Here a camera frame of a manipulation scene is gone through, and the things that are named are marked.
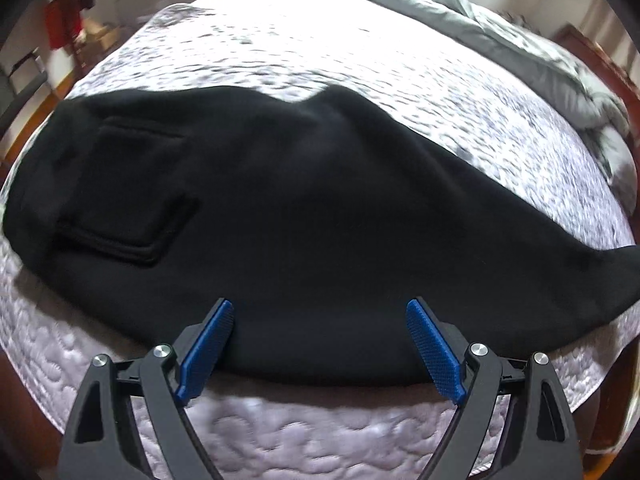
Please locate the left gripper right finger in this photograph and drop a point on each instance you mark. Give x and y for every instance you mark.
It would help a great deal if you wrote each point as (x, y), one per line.
(539, 438)

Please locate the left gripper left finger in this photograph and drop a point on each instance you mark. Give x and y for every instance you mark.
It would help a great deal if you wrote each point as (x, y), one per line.
(102, 439)

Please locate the black pants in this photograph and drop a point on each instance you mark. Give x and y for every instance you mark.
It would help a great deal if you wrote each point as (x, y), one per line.
(319, 220)

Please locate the green-grey comforter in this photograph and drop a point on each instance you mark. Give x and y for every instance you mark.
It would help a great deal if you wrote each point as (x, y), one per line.
(562, 80)

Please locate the cardboard box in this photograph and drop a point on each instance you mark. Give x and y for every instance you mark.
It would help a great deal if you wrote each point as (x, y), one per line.
(98, 39)

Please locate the red hanging garment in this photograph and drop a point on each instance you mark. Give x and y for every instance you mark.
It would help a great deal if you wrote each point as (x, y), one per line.
(63, 23)

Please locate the grey quilted mattress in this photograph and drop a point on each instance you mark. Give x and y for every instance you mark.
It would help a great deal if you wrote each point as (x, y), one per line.
(292, 49)

